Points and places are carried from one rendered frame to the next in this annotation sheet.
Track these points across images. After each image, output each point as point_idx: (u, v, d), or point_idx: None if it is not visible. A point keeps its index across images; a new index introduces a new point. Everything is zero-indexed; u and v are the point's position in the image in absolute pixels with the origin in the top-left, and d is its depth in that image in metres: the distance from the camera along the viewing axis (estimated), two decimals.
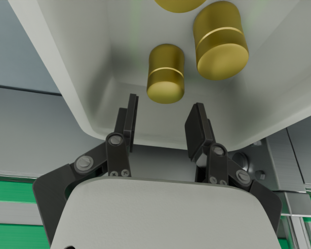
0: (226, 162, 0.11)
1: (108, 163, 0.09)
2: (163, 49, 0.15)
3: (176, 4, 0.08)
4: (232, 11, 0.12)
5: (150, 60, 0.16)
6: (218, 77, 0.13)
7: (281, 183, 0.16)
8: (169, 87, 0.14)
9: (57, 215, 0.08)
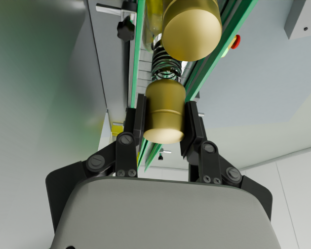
0: (218, 159, 0.11)
1: (116, 161, 0.09)
2: (161, 85, 0.13)
3: None
4: None
5: (147, 97, 0.14)
6: None
7: None
8: (168, 132, 0.12)
9: (65, 211, 0.08)
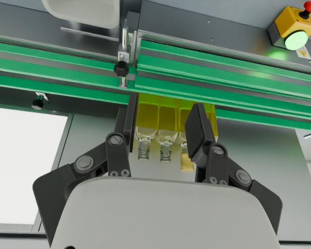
0: (226, 162, 0.11)
1: (108, 163, 0.09)
2: None
3: None
4: None
5: None
6: None
7: None
8: None
9: (57, 215, 0.08)
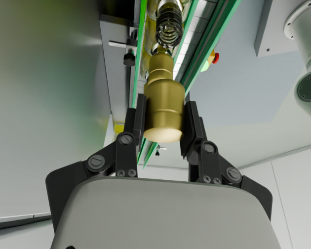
0: (218, 159, 0.11)
1: (116, 161, 0.09)
2: None
3: None
4: (173, 90, 0.13)
5: (144, 89, 0.28)
6: (165, 142, 0.14)
7: None
8: None
9: (65, 211, 0.08)
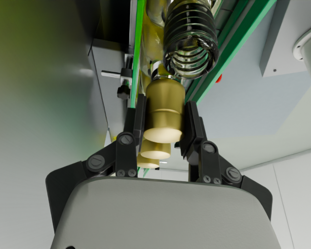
0: (218, 159, 0.11)
1: (116, 161, 0.09)
2: None
3: None
4: (173, 90, 0.13)
5: None
6: (165, 142, 0.14)
7: None
8: (149, 164, 0.23)
9: (65, 211, 0.08)
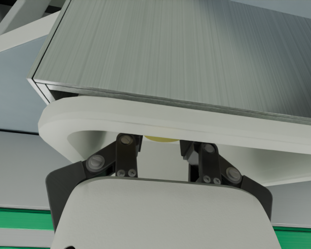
0: (218, 159, 0.11)
1: (116, 161, 0.09)
2: None
3: (162, 141, 0.14)
4: None
5: None
6: None
7: None
8: None
9: (65, 211, 0.08)
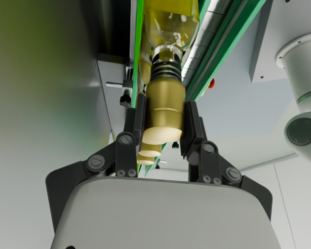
0: (218, 159, 0.11)
1: (116, 161, 0.09)
2: None
3: (162, 141, 0.14)
4: None
5: None
6: (155, 144, 0.20)
7: None
8: (145, 161, 0.28)
9: (65, 211, 0.08)
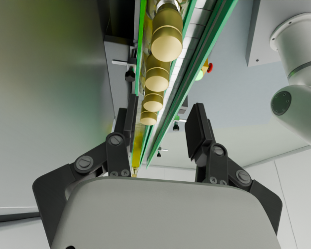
0: (226, 162, 0.11)
1: (108, 163, 0.09)
2: None
3: (165, 59, 0.19)
4: None
5: (141, 105, 0.34)
6: (158, 90, 0.24)
7: None
8: (149, 119, 0.32)
9: (57, 215, 0.08)
